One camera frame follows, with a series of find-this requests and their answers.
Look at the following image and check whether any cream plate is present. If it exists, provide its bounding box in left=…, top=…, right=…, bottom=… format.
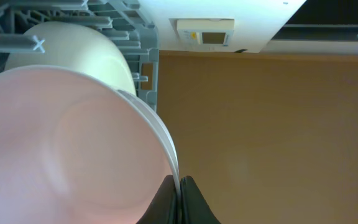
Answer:
left=4, top=22, right=136, bottom=95

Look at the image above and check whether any pink bowl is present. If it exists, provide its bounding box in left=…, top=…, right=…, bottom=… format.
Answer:
left=0, top=66, right=173, bottom=223

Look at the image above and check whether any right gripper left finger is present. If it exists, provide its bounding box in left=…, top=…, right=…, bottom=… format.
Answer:
left=137, top=175, right=178, bottom=224

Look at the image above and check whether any grey dishwasher rack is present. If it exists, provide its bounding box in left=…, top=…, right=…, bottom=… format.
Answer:
left=0, top=0, right=159, bottom=109

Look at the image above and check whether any wall control panel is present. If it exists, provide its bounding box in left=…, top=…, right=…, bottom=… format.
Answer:
left=170, top=18, right=235, bottom=52

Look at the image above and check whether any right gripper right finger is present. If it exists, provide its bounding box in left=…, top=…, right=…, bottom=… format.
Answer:
left=180, top=175, right=221, bottom=224

